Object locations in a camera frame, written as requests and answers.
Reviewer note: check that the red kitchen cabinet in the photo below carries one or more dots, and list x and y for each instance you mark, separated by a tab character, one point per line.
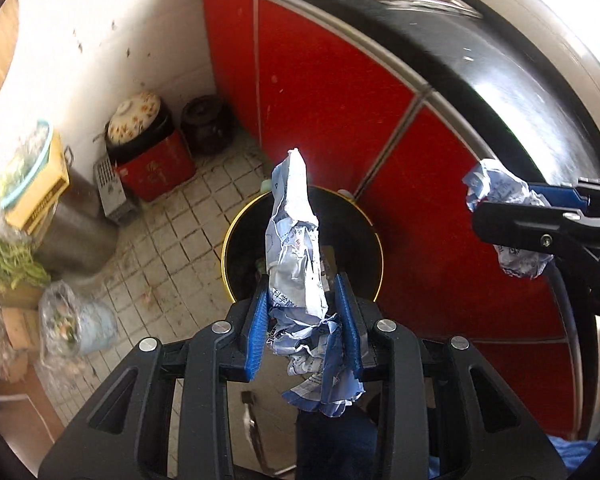
320	85

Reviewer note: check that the long blue white wrapper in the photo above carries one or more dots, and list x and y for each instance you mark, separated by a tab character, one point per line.
292	240

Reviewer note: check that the large steel pot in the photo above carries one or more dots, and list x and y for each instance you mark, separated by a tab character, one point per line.
75	240

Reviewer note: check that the black bin with yellow rim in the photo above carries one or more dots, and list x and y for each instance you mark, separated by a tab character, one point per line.
350	240

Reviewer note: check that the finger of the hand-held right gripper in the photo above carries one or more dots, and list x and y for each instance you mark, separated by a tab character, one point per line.
510	227
555	196

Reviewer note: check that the brown cardboard box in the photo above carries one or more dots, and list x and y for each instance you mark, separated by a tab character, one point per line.
15	330

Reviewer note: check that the blue white paper ball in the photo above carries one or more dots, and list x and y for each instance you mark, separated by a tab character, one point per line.
495	185

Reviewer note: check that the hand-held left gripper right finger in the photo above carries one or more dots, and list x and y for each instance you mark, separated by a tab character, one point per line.
350	325

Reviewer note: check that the green beans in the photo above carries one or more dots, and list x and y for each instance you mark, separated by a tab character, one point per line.
10	260

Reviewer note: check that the kitchen knife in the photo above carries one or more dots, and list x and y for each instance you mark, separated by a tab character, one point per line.
254	425

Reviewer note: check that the person's blue trouser leg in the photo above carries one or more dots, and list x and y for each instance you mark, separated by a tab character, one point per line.
575	455
330	445

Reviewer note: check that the grey perforated metal basket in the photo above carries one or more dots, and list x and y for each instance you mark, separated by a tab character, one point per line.
112	195

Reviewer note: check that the red box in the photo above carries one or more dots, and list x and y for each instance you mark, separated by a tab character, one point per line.
155	175

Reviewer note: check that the yellow cardboard box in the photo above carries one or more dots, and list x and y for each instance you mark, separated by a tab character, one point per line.
40	195

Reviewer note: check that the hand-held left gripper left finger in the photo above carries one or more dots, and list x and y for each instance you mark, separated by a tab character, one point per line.
257	330

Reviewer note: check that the black pot with floral lid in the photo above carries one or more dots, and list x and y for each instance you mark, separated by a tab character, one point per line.
132	115

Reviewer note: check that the blue rimmed bowl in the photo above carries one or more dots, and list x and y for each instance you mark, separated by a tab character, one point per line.
22	165

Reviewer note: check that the clear plastic bag of scraps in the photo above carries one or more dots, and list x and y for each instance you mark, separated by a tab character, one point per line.
95	325

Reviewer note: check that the dark round pot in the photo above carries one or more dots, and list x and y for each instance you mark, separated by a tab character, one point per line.
205	125

